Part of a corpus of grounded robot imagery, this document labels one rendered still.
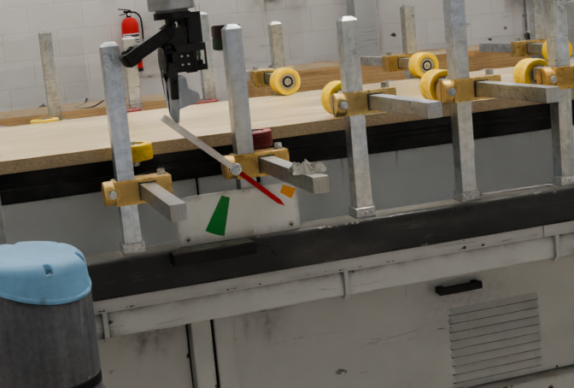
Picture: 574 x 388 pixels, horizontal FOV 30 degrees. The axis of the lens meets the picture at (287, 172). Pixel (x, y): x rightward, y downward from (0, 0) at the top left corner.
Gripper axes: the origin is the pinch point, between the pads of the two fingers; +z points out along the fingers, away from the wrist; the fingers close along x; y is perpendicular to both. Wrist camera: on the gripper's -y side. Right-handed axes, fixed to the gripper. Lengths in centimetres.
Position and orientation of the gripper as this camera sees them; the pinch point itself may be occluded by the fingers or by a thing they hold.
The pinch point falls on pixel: (172, 117)
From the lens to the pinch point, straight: 208.9
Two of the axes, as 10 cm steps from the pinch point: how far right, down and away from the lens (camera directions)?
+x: -3.1, -1.2, 9.4
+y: 9.5, -1.4, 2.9
